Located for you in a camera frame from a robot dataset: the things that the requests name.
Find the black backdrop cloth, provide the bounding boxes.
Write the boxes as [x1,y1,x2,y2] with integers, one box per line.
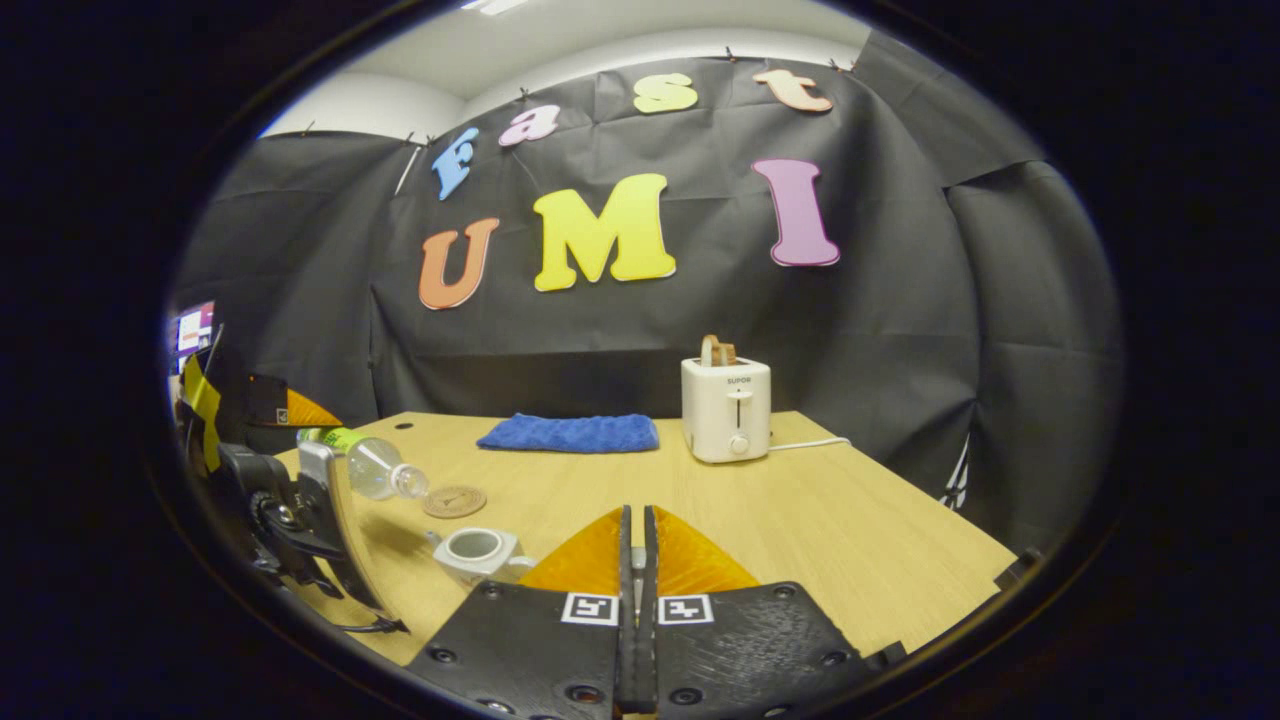
[168,30,1126,561]

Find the computer monitor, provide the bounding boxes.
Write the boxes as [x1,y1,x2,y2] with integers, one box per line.
[170,300,217,357]

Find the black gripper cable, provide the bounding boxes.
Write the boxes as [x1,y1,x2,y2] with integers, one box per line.
[328,614,409,637]

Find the blue towel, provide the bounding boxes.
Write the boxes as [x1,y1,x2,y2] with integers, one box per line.
[477,413,660,454]

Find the round wooden coaster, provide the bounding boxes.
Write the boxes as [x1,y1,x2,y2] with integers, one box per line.
[422,485,488,519]

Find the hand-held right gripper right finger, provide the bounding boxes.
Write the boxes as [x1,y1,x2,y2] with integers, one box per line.
[643,505,907,720]

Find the green label water bottle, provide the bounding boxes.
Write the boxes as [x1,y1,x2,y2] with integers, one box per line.
[297,427,431,501]

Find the white teacup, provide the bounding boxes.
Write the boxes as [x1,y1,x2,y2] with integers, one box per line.
[428,528,537,589]

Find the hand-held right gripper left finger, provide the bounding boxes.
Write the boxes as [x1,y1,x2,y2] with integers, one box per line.
[405,505,642,720]

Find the white toaster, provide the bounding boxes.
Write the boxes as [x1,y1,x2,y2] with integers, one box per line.
[682,355,772,464]

